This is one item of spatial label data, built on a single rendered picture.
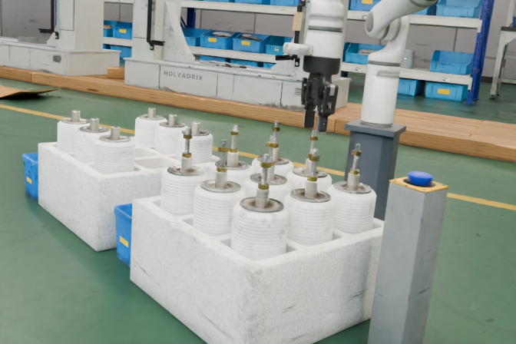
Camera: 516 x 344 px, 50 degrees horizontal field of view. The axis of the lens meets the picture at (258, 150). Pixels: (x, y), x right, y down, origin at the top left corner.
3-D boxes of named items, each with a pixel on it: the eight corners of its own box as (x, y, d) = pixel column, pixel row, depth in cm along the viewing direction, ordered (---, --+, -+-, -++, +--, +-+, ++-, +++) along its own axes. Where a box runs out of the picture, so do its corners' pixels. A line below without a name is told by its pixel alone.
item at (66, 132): (84, 178, 162) (85, 117, 158) (98, 186, 155) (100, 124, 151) (51, 182, 156) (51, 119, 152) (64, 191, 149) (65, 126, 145)
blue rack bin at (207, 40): (219, 47, 701) (219, 30, 696) (245, 50, 685) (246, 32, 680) (197, 47, 657) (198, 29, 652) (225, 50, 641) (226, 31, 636)
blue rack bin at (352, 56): (355, 61, 623) (357, 42, 619) (388, 64, 608) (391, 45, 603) (342, 62, 579) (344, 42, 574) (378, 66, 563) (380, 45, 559)
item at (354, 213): (322, 259, 118) (331, 179, 114) (366, 268, 116) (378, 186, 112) (315, 278, 109) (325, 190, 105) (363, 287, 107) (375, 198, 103)
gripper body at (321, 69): (348, 55, 109) (342, 103, 111) (331, 53, 117) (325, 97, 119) (313, 53, 107) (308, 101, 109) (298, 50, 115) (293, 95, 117)
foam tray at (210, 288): (266, 245, 142) (272, 177, 138) (391, 310, 113) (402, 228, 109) (129, 279, 117) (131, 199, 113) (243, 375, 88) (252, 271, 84)
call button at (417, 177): (415, 180, 95) (417, 169, 94) (435, 187, 92) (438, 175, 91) (401, 183, 92) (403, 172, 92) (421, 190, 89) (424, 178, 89)
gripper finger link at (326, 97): (325, 83, 107) (319, 110, 110) (328, 86, 106) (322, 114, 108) (337, 84, 108) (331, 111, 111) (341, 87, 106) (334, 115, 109)
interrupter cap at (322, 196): (325, 192, 105) (325, 189, 105) (335, 205, 98) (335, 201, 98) (286, 190, 104) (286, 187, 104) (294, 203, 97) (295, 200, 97)
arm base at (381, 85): (365, 120, 164) (372, 63, 160) (395, 125, 160) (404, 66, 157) (355, 124, 156) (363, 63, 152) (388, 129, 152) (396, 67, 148)
